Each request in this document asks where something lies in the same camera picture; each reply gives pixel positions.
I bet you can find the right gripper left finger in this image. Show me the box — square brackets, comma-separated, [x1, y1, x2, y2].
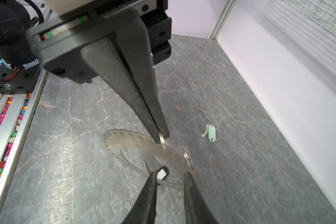
[122, 171, 157, 224]

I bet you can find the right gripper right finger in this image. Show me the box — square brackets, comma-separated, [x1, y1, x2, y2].
[183, 171, 218, 224]

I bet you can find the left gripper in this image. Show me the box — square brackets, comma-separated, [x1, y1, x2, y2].
[26, 1, 172, 143]

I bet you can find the grey perforated ring disc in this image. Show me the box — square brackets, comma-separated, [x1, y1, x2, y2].
[102, 129, 204, 190]

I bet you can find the mint green key tag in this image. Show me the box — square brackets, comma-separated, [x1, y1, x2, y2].
[201, 124, 217, 142]

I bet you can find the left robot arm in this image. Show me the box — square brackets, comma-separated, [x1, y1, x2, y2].
[0, 1, 172, 143]

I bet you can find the aluminium frame profile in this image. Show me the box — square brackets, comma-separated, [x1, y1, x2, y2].
[208, 0, 237, 40]

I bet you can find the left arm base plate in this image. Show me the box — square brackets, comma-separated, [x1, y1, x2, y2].
[0, 65, 41, 94]

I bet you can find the aluminium mounting rail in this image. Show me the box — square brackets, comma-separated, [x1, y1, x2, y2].
[0, 70, 49, 214]

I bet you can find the white wire shelf basket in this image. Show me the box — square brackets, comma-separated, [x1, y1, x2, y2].
[284, 0, 336, 37]

